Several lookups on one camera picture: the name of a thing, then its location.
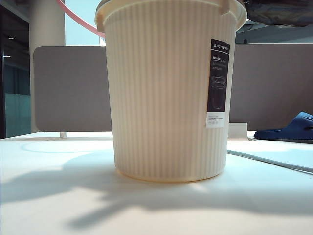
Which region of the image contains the pink ring lid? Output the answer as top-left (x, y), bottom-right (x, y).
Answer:
top-left (56, 0), bottom-right (107, 38)

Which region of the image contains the black garbage bag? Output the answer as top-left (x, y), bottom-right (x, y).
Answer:
top-left (243, 0), bottom-right (313, 27)

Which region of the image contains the white ribbed trash can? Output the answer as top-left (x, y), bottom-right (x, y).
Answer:
top-left (94, 0), bottom-right (247, 184)

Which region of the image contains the dark product label sticker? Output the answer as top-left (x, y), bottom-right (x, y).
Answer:
top-left (206, 38), bottom-right (232, 129)

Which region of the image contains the grey rounded divider panel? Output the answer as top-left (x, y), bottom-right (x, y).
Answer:
top-left (33, 46), bottom-right (114, 133)

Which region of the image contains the brown desk divider panel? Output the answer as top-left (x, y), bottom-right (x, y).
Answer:
top-left (228, 43), bottom-right (313, 124)

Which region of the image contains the white flat board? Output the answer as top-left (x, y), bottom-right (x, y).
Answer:
top-left (227, 144), bottom-right (313, 174)

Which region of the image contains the navy blue slipper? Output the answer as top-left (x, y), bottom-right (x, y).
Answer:
top-left (253, 112), bottom-right (313, 144)

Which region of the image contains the beige round column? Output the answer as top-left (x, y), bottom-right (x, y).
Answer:
top-left (28, 0), bottom-right (66, 134)

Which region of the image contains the dark framed glass partition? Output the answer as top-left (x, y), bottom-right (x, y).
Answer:
top-left (0, 0), bottom-right (31, 140)

